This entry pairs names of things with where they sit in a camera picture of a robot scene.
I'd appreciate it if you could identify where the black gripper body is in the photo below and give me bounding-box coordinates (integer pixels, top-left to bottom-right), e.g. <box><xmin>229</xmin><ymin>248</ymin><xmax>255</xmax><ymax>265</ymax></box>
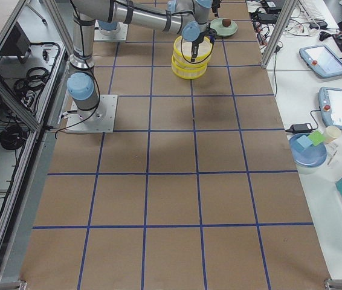
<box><xmin>194</xmin><ymin>28</ymin><xmax>216</xmax><ymax>45</ymax></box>

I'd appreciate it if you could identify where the yellow steamer layer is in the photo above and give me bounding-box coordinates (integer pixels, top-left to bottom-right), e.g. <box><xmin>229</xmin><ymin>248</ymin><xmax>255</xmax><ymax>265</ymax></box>
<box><xmin>171</xmin><ymin>57</ymin><xmax>207</xmax><ymax>80</ymax></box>
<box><xmin>173</xmin><ymin>36</ymin><xmax>213</xmax><ymax>67</ymax></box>

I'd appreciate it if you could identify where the brown steamed bun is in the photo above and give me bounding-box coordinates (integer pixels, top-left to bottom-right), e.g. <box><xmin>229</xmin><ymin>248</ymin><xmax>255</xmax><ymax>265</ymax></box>
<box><xmin>222</xmin><ymin>18</ymin><xmax>231</xmax><ymax>27</ymax></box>

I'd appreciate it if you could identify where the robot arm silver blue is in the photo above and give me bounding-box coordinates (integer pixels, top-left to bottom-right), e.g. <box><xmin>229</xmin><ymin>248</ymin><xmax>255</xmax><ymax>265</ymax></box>
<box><xmin>67</xmin><ymin>1</ymin><xmax>212</xmax><ymax>123</ymax></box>
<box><xmin>94</xmin><ymin>1</ymin><xmax>211</xmax><ymax>34</ymax></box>

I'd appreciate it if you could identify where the light green plate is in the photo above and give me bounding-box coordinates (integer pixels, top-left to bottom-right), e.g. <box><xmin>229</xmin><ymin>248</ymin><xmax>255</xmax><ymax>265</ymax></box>
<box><xmin>210</xmin><ymin>18</ymin><xmax>238</xmax><ymax>37</ymax></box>

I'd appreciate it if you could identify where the upper blue teach pendant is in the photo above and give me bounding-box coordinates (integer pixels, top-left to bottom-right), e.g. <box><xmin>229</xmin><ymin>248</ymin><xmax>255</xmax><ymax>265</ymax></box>
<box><xmin>299</xmin><ymin>45</ymin><xmax>342</xmax><ymax>79</ymax></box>

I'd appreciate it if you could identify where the small black power brick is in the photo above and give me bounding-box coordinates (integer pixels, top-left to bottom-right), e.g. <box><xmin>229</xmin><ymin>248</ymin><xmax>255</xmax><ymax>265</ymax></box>
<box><xmin>285</xmin><ymin>123</ymin><xmax>315</xmax><ymax>134</ymax></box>

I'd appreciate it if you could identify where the blue foam block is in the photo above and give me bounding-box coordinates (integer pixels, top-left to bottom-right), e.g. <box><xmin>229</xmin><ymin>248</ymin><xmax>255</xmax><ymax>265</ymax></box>
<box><xmin>294</xmin><ymin>135</ymin><xmax>313</xmax><ymax>152</ymax></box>

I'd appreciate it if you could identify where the green foam block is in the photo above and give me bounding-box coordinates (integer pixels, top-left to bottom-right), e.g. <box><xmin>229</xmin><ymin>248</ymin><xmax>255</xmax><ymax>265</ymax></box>
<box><xmin>308</xmin><ymin>130</ymin><xmax>326</xmax><ymax>146</ymax></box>

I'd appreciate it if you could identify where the beige paper cup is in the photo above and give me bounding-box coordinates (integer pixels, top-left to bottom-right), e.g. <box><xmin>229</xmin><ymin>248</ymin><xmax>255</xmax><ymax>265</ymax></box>
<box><xmin>323</xmin><ymin>126</ymin><xmax>341</xmax><ymax>144</ymax></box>

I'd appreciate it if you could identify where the blue plate with blocks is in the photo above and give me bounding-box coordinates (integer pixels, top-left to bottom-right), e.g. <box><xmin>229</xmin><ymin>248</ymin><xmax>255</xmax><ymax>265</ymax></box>
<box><xmin>289</xmin><ymin>134</ymin><xmax>327</xmax><ymax>168</ymax></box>

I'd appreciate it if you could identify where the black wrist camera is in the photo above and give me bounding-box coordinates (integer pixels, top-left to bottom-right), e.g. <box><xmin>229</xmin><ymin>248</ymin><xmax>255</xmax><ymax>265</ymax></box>
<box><xmin>211</xmin><ymin>0</ymin><xmax>221</xmax><ymax>17</ymax></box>

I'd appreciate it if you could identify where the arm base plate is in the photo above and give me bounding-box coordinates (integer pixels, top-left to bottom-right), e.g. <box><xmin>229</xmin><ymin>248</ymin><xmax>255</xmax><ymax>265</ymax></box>
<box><xmin>64</xmin><ymin>94</ymin><xmax>118</xmax><ymax>134</ymax></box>
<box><xmin>94</xmin><ymin>22</ymin><xmax>128</xmax><ymax>42</ymax></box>

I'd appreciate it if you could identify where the aluminium frame post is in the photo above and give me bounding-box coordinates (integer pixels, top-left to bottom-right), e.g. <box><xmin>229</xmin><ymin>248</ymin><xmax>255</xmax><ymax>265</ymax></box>
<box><xmin>260</xmin><ymin>0</ymin><xmax>298</xmax><ymax>68</ymax></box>

